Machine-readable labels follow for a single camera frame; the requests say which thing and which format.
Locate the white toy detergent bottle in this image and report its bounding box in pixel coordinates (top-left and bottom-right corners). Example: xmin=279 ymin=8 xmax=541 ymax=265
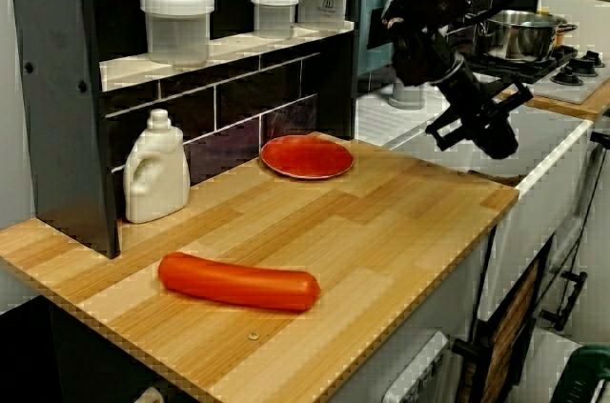
xmin=122 ymin=108 xmax=192 ymax=225

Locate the white toy sink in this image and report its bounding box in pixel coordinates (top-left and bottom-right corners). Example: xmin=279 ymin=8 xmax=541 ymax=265
xmin=355 ymin=88 xmax=595 ymax=328

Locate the black burner grate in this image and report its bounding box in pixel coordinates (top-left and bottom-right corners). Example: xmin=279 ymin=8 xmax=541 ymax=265
xmin=457 ymin=45 xmax=580 ymax=81

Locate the grey toy faucet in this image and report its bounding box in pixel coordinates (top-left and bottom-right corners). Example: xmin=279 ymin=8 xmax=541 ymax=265
xmin=388 ymin=0 xmax=436 ymax=111

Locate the red round plate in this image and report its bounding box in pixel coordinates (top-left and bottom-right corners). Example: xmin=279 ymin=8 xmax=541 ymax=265
xmin=259 ymin=134 xmax=356 ymax=181

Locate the white rounded handle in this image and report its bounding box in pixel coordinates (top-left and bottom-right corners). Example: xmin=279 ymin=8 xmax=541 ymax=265
xmin=135 ymin=386 xmax=166 ymax=403

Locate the black framed oven door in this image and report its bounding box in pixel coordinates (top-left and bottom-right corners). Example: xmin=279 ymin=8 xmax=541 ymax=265
xmin=450 ymin=233 xmax=590 ymax=403

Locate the small clear white-lid container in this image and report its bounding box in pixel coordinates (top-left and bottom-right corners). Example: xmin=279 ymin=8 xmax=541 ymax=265
xmin=250 ymin=0 xmax=300 ymax=40

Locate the white toy stove plate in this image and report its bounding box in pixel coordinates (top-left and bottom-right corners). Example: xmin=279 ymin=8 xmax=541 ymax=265
xmin=526 ymin=48 xmax=610 ymax=107

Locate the dark toy kitchen shelf unit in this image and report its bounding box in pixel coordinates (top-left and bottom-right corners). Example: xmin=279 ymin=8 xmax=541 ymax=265
xmin=8 ymin=0 xmax=367 ymax=260

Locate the white appliance panel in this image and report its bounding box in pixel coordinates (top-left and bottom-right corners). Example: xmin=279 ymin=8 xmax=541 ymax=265
xmin=380 ymin=330 xmax=452 ymax=403

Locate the orange toy sausage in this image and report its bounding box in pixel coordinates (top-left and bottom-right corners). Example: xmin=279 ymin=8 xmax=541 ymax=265
xmin=157 ymin=252 xmax=322 ymax=313

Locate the black stove knob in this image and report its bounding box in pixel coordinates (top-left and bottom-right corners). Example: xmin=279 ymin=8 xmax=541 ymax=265
xmin=551 ymin=65 xmax=583 ymax=87
xmin=571 ymin=50 xmax=605 ymax=76

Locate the green hand tool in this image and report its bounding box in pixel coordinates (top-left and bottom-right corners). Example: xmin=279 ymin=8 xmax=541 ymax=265
xmin=566 ymin=344 xmax=610 ymax=403

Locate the large clear white-lid container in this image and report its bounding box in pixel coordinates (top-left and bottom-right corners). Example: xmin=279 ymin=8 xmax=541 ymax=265
xmin=139 ymin=0 xmax=215 ymax=67

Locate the thin dark cable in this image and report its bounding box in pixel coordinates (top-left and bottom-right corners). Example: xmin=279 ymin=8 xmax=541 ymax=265
xmin=552 ymin=131 xmax=610 ymax=276

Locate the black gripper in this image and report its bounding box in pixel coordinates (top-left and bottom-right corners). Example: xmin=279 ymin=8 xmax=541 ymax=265
xmin=425 ymin=66 xmax=536 ymax=160

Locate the stainless steel pot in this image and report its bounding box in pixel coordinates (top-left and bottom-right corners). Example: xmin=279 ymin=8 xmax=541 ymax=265
xmin=476 ymin=10 xmax=579 ymax=62

